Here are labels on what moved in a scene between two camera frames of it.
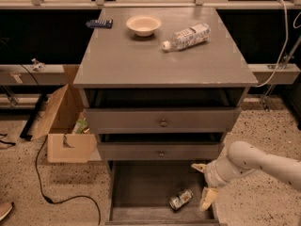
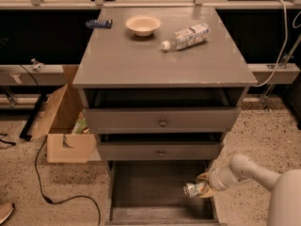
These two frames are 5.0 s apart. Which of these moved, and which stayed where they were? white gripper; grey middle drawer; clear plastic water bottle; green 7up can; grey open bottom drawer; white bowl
Moved: white gripper; green 7up can
Stayed: clear plastic water bottle; grey middle drawer; white bowl; grey open bottom drawer
